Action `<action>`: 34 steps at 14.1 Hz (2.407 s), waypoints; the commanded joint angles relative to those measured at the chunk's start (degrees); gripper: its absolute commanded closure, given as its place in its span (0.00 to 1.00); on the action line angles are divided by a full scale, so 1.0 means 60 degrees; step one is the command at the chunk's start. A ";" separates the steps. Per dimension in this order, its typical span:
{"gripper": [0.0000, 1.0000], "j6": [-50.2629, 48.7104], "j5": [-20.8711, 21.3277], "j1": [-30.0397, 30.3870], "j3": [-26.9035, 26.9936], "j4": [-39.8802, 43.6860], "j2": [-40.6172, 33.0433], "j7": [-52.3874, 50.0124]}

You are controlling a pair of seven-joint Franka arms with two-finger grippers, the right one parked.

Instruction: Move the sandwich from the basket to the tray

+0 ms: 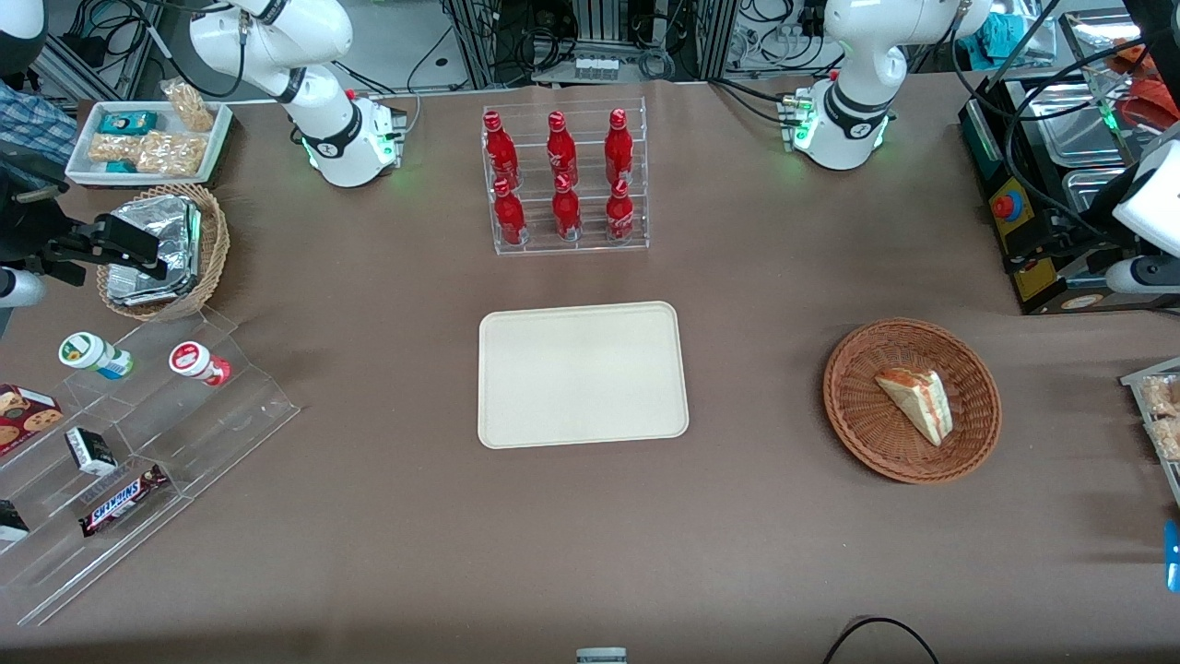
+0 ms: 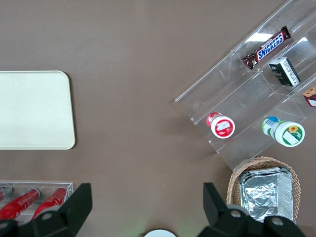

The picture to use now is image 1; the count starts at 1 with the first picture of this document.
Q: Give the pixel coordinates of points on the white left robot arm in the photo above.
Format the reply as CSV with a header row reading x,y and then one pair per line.
x,y
857,83

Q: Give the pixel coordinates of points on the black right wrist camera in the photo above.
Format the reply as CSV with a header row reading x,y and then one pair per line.
x,y
127,236

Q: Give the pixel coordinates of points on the red lid yogurt cup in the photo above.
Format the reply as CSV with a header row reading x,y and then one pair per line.
x,y
196,361

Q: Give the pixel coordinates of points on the silver foil wrapped packages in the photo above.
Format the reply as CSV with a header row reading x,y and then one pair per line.
x,y
161,221

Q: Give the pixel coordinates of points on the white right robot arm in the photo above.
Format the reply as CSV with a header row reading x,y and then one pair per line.
x,y
304,55

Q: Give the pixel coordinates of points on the red cookie box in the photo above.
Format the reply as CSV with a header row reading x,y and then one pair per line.
x,y
26,417

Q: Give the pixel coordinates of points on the clear bag of puffed snacks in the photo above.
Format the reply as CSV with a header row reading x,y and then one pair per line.
x,y
172,153
112,148
191,106

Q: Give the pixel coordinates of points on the clear bag of rice crackers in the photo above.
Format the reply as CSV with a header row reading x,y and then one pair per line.
x,y
1162,397
1169,438

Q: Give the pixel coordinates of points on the clear acrylic bottle rack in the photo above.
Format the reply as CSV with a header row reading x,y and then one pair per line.
x,y
590,247

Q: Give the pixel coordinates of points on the grey tray with snacks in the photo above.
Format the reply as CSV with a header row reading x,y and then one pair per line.
x,y
1136,376

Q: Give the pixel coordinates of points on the triangular sandwich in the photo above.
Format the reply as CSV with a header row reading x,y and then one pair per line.
x,y
917,401

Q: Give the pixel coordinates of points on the green lid yogurt cup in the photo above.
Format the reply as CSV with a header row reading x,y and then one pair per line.
x,y
92,355

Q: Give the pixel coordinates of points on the orange fried food piece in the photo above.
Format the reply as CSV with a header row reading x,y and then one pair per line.
x,y
1129,57

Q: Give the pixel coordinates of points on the red cola bottle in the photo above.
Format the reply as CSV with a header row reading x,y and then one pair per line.
x,y
510,217
619,152
560,152
566,214
620,217
500,152

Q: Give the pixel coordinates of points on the blue plaid shirt person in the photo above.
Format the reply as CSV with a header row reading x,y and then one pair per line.
x,y
32,120

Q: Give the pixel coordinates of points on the blue plastic object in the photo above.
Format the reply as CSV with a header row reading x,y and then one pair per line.
x,y
1173,553

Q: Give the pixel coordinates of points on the tan deep wicker basket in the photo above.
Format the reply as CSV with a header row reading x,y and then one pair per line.
x,y
214,249

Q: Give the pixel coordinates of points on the red fried food piece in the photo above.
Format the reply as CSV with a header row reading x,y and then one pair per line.
x,y
1152,106

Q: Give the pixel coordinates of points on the red emergency stop button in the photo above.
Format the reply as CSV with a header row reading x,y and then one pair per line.
x,y
1008,205

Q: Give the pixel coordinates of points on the cream rectangular tray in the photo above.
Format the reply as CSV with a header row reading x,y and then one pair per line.
x,y
581,373

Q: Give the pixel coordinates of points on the steel food pan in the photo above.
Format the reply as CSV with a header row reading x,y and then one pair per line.
x,y
1088,189
1060,129

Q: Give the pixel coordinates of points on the brown round wicker basket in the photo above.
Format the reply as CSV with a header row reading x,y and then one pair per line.
x,y
867,424

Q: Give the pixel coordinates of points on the clear acrylic stepped display stand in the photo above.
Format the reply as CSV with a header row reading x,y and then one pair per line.
x,y
212,433

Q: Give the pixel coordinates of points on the snickers chocolate bar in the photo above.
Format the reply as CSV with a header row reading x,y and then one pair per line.
x,y
123,501

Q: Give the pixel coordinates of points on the small teal snack box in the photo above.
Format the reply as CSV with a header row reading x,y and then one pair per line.
x,y
120,167

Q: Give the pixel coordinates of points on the black food warmer cabinet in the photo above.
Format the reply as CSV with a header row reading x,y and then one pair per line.
x,y
991,148

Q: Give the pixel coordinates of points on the white rectangular snack tray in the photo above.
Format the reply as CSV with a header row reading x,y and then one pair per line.
x,y
83,166

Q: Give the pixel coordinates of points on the teal cloth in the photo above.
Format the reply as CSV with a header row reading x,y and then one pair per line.
x,y
1000,35

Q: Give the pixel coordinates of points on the small black white box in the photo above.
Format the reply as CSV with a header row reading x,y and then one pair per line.
x,y
89,451

